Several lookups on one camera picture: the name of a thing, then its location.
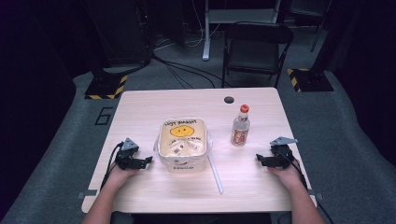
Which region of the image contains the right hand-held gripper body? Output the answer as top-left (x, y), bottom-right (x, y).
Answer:
top-left (268, 135), bottom-right (299, 171)

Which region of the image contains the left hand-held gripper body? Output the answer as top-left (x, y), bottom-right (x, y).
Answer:
top-left (114, 137), bottom-right (140, 171)

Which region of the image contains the clear bottle with orange cap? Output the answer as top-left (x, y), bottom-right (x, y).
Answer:
top-left (230, 104), bottom-right (251, 147)

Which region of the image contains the white food container with smiley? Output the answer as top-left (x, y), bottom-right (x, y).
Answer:
top-left (153, 117), bottom-right (215, 175)

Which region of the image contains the white straw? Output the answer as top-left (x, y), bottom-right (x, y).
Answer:
top-left (206, 148), bottom-right (225, 195)

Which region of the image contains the person's left hand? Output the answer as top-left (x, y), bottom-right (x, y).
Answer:
top-left (106, 163), bottom-right (141, 189)

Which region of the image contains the person's right hand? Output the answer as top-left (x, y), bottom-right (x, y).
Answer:
top-left (266, 158), bottom-right (305, 191)

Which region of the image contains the striped black stand base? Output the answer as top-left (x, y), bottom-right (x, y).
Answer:
top-left (286, 67), bottom-right (334, 93)
top-left (84, 74), bottom-right (129, 101)

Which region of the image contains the black folding chair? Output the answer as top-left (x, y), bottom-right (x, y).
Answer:
top-left (220, 21), bottom-right (295, 89)

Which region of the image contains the black equipment cabinet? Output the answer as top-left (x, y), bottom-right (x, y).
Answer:
top-left (81, 0), bottom-right (154, 69)

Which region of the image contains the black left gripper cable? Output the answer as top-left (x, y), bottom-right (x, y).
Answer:
top-left (99, 142), bottom-right (124, 191)

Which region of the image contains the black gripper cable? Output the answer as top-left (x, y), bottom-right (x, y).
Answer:
top-left (99, 142), bottom-right (124, 191)
top-left (276, 148), bottom-right (334, 224)

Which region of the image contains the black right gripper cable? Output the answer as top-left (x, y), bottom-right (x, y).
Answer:
top-left (276, 148), bottom-right (334, 224)

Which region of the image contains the grey table edge bracket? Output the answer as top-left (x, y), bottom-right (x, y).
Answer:
top-left (77, 189), bottom-right (98, 201)
top-left (307, 188), bottom-right (325, 202)

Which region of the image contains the black floor cable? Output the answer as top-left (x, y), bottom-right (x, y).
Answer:
top-left (151, 53), bottom-right (233, 90)

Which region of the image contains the white desk frame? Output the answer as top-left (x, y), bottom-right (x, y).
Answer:
top-left (202, 0), bottom-right (282, 62)

